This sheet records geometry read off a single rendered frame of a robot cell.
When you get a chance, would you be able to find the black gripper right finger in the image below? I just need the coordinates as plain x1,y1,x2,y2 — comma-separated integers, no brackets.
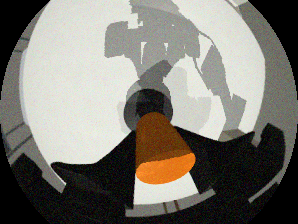
173,125,255,194

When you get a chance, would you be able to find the orange tapered knob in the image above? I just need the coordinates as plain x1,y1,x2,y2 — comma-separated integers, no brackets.
136,112,196,185

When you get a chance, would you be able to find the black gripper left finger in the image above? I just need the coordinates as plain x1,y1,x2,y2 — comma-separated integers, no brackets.
51,129,137,210

